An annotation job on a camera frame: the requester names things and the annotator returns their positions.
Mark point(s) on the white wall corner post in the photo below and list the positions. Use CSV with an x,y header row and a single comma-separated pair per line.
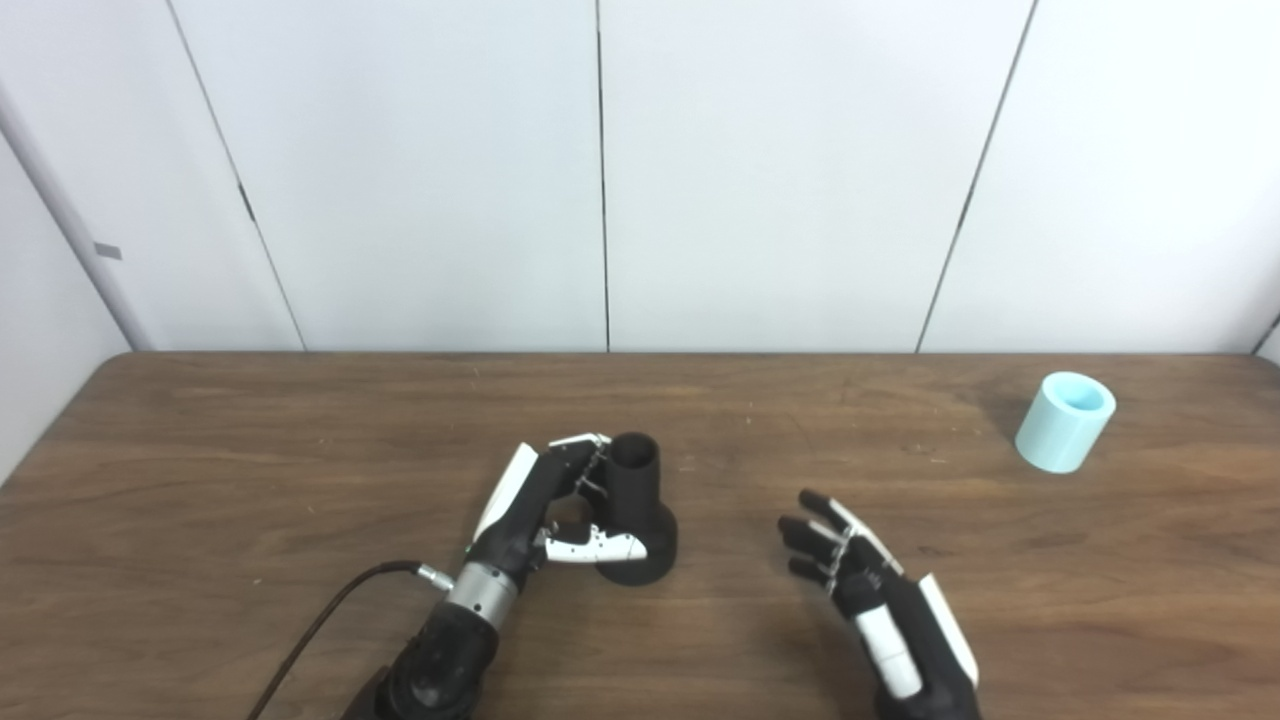
x,y
125,310

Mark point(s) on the black flared nozzle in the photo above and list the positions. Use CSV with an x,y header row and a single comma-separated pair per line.
x,y
640,510

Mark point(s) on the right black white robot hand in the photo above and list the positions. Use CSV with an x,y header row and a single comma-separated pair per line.
x,y
920,650

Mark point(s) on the small gray wall tag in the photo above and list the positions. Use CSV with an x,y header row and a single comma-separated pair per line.
x,y
108,251

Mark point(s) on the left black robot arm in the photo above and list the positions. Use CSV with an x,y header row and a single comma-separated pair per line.
x,y
440,665

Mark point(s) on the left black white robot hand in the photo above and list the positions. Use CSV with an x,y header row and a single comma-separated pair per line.
x,y
515,520

